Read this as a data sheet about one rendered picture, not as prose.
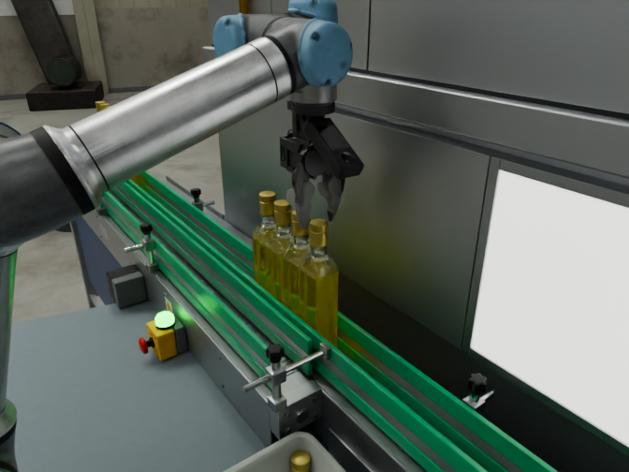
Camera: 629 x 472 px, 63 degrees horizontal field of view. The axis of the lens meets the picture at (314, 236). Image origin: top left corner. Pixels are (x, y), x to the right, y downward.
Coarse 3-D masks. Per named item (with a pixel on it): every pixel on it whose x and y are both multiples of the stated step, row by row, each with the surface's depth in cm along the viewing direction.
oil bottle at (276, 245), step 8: (272, 240) 101; (280, 240) 100; (288, 240) 100; (272, 248) 101; (280, 248) 99; (272, 256) 101; (280, 256) 99; (272, 264) 102; (280, 264) 100; (272, 272) 103; (280, 272) 101; (272, 280) 104; (280, 280) 102; (272, 288) 105; (280, 288) 103; (280, 296) 103
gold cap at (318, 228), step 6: (312, 222) 90; (318, 222) 90; (324, 222) 90; (312, 228) 89; (318, 228) 88; (324, 228) 89; (312, 234) 90; (318, 234) 89; (324, 234) 89; (312, 240) 90; (318, 240) 89; (324, 240) 90; (312, 246) 90; (318, 246) 90; (324, 246) 90
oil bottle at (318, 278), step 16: (304, 272) 93; (320, 272) 91; (336, 272) 93; (304, 288) 94; (320, 288) 92; (336, 288) 94; (304, 304) 96; (320, 304) 94; (336, 304) 96; (304, 320) 98; (320, 320) 95; (336, 320) 98; (336, 336) 99
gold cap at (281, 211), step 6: (276, 204) 97; (282, 204) 97; (288, 204) 97; (276, 210) 98; (282, 210) 97; (288, 210) 98; (276, 216) 98; (282, 216) 98; (288, 216) 98; (276, 222) 99; (282, 222) 98; (288, 222) 99
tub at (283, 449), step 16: (304, 432) 88; (272, 448) 85; (288, 448) 87; (304, 448) 88; (320, 448) 85; (240, 464) 82; (256, 464) 83; (272, 464) 86; (288, 464) 88; (320, 464) 85; (336, 464) 82
